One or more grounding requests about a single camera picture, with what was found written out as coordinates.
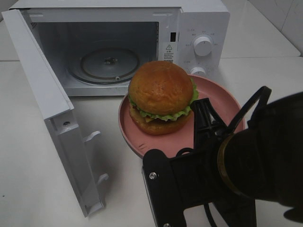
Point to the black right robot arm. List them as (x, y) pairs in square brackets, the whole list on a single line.
[(259, 156)]

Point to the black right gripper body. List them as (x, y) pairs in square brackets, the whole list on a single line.
[(196, 175)]

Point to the white upper microwave knob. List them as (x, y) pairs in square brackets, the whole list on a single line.
[(203, 45)]

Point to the glass microwave turntable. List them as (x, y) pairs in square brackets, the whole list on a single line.
[(105, 66)]

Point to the toy burger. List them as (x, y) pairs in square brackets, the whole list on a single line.
[(160, 94)]

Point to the white lower microwave knob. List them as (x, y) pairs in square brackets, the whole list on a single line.
[(200, 71)]

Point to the pink round plate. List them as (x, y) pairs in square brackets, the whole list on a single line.
[(139, 142)]

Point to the white microwave door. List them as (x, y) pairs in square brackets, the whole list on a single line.
[(75, 151)]

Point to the white warning label sticker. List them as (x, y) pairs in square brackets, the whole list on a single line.
[(169, 50)]

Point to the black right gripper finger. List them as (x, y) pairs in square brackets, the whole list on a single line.
[(209, 128)]

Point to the white microwave knob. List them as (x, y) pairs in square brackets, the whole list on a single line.
[(203, 45), (200, 71)]

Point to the white microwave oven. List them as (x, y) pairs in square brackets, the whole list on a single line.
[(68, 28)]

